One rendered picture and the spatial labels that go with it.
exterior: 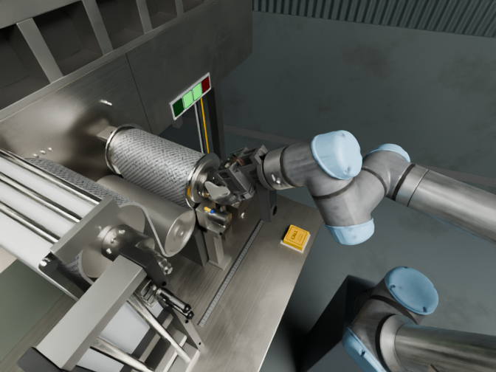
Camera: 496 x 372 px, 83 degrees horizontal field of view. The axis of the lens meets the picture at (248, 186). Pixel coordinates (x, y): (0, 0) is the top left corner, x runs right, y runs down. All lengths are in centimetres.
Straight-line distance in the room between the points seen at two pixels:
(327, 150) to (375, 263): 176
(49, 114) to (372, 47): 192
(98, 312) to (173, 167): 39
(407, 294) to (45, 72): 93
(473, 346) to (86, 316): 55
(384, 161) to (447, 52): 177
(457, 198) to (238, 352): 65
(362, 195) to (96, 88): 68
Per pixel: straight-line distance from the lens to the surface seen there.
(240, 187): 56
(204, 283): 95
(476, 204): 55
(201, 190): 68
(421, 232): 243
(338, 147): 42
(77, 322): 40
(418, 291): 79
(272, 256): 98
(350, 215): 48
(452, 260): 241
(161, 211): 69
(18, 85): 82
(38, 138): 79
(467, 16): 225
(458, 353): 61
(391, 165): 56
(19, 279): 95
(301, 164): 45
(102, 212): 45
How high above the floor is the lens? 178
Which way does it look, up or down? 50 degrees down
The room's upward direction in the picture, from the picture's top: straight up
